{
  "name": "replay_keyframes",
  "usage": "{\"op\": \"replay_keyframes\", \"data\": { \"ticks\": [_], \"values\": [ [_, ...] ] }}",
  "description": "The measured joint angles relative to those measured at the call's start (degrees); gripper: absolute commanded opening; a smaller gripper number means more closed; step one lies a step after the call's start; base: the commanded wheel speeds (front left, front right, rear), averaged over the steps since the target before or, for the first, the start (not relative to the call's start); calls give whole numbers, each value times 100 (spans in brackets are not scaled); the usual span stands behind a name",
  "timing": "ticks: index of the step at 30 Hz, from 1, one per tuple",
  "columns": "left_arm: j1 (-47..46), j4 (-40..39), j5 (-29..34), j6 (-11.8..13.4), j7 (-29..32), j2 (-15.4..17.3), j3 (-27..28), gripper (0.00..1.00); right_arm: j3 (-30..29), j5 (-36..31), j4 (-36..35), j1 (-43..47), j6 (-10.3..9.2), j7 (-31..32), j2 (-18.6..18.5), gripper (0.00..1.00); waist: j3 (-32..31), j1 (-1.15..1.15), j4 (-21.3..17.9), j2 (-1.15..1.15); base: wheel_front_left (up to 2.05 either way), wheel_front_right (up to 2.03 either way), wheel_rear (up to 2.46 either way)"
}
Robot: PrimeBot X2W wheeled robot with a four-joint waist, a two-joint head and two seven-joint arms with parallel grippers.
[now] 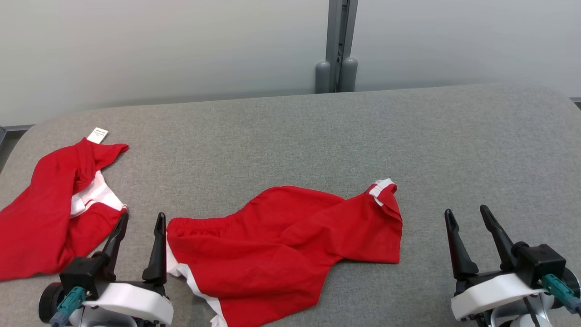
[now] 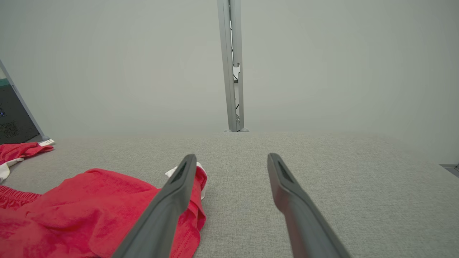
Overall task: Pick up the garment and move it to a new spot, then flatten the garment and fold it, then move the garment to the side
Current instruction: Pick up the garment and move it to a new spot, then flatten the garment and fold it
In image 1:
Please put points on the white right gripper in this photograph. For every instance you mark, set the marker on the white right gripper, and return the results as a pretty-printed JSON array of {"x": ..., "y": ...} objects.
[{"x": 494, "y": 290}]

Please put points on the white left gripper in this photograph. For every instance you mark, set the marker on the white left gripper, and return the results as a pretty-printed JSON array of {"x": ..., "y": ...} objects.
[{"x": 136, "y": 302}]

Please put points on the red white basketball jersey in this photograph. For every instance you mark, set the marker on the red white basketball jersey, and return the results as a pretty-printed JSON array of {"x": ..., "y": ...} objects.
[{"x": 41, "y": 204}]

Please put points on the red basketball shorts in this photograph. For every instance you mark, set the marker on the red basketball shorts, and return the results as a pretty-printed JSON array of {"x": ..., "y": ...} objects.
[{"x": 281, "y": 240}]

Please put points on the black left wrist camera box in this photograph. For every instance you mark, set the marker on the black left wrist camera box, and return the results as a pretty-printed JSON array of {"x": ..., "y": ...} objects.
[{"x": 84, "y": 272}]

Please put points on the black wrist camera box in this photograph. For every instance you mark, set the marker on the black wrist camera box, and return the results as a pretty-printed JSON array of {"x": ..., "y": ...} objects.
[
  {"x": 84, "y": 272},
  {"x": 540, "y": 263}
]

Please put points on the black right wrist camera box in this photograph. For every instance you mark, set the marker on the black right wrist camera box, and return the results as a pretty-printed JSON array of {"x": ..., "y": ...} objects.
[{"x": 540, "y": 263}]

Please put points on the grey metal partition post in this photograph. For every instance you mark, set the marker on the grey metal partition post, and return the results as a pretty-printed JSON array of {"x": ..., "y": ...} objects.
[{"x": 336, "y": 36}]

